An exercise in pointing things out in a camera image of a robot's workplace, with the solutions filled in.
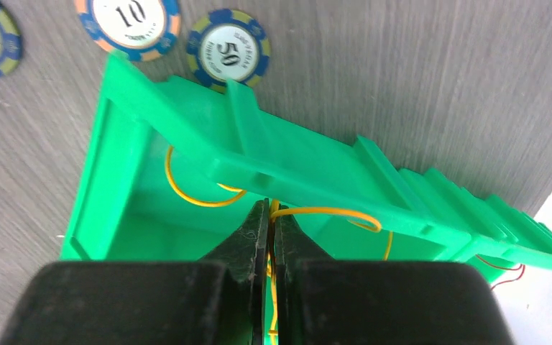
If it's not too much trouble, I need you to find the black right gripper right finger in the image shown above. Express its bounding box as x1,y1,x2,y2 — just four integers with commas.
272,205,513,344

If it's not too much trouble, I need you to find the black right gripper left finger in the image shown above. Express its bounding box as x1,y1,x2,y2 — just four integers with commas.
0,200,270,344

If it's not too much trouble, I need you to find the yellow wire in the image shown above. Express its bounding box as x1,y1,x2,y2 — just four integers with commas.
164,144,395,345

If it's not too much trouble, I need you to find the red wire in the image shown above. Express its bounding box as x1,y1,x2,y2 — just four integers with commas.
474,254,527,293

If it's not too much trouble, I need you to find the green compartment bin tray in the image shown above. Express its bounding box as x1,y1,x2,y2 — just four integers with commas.
60,53,552,341

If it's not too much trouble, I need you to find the round token near bin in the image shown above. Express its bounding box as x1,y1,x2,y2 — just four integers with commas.
186,8,272,93

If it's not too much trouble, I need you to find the round token middle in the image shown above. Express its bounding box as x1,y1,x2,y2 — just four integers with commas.
74,0,181,62

